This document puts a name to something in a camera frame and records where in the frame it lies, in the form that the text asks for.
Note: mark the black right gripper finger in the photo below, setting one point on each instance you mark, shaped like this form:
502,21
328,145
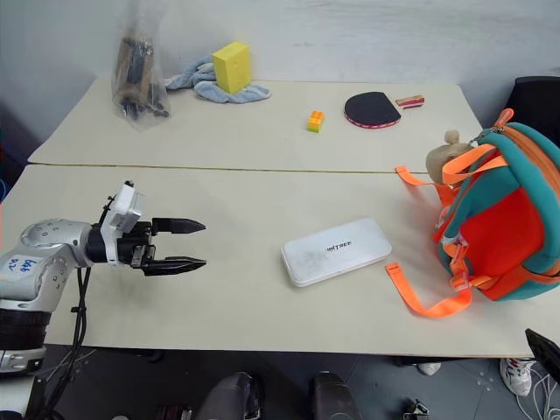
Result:
547,354

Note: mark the white sneaker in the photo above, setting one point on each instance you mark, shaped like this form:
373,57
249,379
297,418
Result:
429,368
517,374

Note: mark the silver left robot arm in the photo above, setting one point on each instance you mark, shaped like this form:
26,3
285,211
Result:
32,267

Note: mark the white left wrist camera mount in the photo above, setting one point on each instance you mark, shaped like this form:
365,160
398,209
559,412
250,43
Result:
124,210

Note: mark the beige plush toy pendant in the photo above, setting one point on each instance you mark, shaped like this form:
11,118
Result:
442,159

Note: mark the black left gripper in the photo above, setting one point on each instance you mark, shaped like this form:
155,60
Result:
133,247

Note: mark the white rectangular case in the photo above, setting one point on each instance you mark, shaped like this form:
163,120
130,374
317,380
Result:
334,254

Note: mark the black table tennis paddle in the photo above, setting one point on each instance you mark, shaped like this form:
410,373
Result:
372,109

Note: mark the light blue towel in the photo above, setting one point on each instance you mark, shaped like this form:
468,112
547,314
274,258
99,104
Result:
227,94

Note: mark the teal and orange backpack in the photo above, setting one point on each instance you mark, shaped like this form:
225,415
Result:
503,227

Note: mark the clear plastic bag of tools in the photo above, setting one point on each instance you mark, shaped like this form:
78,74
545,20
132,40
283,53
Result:
137,74

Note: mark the black chair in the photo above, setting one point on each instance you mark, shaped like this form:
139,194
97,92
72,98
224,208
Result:
536,105

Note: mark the yellow sponge block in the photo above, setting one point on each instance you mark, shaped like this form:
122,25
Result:
232,67

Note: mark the yellow orange toy block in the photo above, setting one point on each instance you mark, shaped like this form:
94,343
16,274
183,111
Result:
316,121

